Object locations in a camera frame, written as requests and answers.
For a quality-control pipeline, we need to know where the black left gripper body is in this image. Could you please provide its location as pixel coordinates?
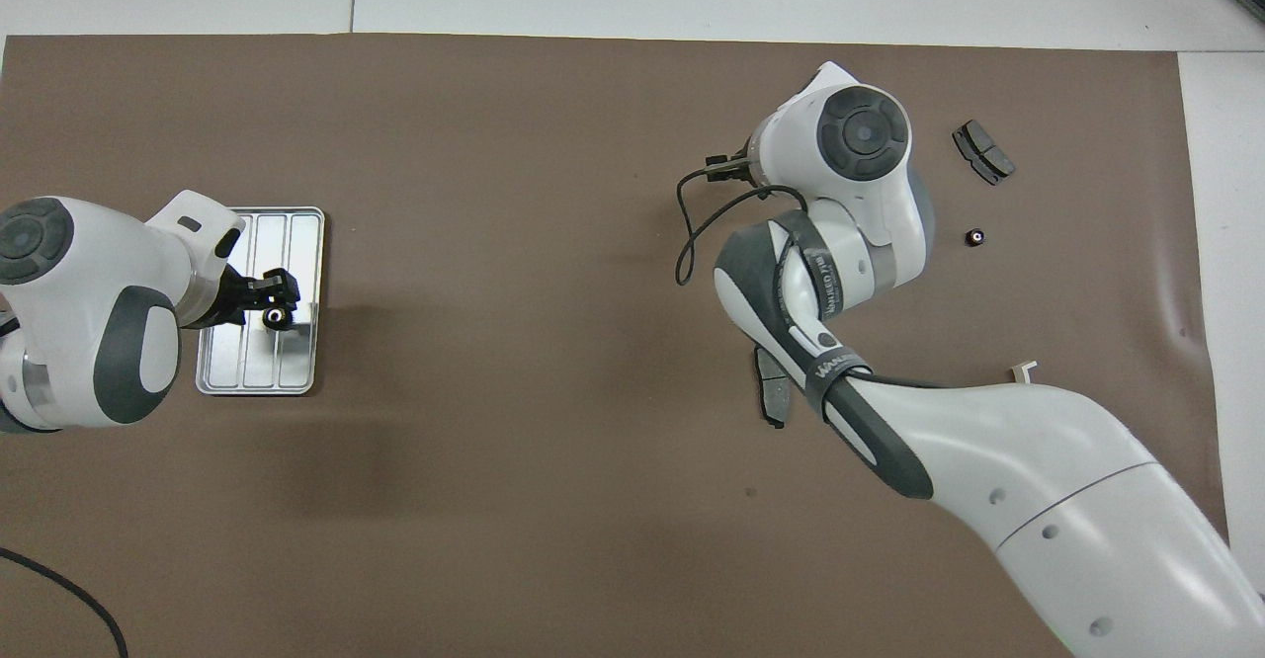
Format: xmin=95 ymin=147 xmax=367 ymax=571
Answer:
xmin=212 ymin=271 xmax=260 ymax=328

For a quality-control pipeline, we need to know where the silver metal tray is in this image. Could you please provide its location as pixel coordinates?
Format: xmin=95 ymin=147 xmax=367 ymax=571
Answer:
xmin=195 ymin=206 xmax=326 ymax=397

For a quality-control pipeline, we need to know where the dark grey slotted brake pad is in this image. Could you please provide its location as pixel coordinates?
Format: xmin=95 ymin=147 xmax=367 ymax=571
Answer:
xmin=952 ymin=120 xmax=1016 ymax=187

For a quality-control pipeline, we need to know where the brown table mat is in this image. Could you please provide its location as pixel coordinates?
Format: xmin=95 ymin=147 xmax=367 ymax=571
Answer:
xmin=0 ymin=34 xmax=1241 ymax=658

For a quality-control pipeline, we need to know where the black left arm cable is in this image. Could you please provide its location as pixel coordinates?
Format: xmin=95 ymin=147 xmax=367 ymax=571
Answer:
xmin=0 ymin=546 xmax=129 ymax=658

